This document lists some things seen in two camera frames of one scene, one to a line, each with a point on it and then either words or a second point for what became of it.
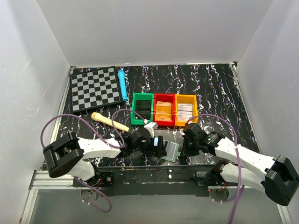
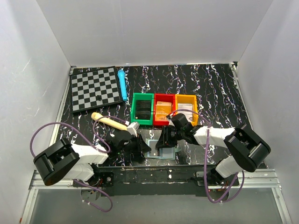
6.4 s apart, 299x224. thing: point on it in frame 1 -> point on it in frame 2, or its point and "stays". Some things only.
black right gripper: (185, 151) -> (164, 140)
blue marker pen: (121, 73) stays
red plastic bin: (167, 97) stays
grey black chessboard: (86, 86) stays
